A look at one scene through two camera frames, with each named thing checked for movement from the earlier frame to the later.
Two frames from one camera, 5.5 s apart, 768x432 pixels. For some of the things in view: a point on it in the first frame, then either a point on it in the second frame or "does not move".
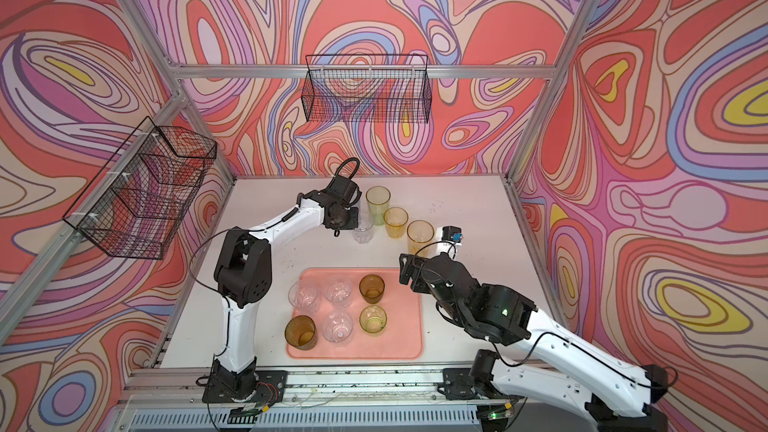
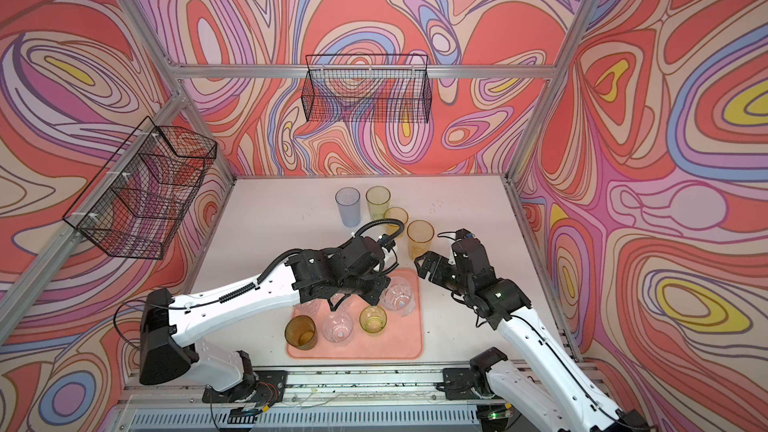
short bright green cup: [373, 319] does not move
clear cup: [363, 234] → [399, 296]
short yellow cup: [396, 219] does not move
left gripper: [354, 222] → [381, 283]
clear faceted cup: [337, 326] does not move
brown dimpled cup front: [301, 333] does not move
